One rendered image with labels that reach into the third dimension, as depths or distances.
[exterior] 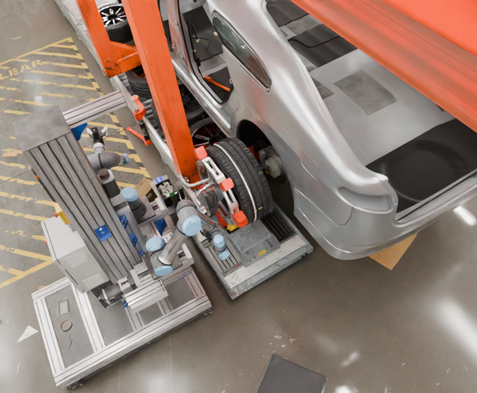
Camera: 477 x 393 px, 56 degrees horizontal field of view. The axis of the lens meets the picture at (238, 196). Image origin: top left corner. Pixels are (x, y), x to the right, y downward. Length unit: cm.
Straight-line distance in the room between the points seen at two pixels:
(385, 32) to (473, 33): 15
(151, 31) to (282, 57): 80
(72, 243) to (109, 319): 103
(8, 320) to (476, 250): 405
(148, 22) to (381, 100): 193
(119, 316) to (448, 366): 251
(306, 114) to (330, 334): 185
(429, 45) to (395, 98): 296
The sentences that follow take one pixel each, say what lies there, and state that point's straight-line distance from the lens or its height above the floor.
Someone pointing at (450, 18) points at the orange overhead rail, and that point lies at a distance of 93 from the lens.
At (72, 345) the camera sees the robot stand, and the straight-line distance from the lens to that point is 385.
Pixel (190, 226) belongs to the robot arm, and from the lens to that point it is 265.
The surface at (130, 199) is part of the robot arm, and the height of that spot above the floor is 103.
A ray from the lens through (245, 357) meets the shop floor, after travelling 369.
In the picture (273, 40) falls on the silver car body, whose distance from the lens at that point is 293.
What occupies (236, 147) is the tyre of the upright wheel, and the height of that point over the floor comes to 118.
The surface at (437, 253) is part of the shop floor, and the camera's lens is 424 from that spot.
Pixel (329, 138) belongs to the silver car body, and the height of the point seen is 169.
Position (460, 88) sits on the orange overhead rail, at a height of 300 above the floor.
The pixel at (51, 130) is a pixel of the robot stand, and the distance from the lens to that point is 244.
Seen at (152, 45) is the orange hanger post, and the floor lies 195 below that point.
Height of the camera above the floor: 351
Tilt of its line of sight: 52 degrees down
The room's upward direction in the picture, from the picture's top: 9 degrees counter-clockwise
